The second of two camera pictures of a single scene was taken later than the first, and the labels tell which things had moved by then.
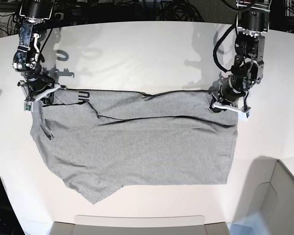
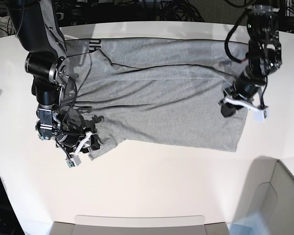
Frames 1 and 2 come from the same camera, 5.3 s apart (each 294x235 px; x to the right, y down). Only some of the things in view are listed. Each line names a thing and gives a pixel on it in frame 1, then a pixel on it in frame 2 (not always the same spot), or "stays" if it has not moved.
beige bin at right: [273, 194] stays
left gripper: [37, 83] -> [74, 141]
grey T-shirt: [98, 140] -> [171, 90]
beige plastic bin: [139, 225] stays
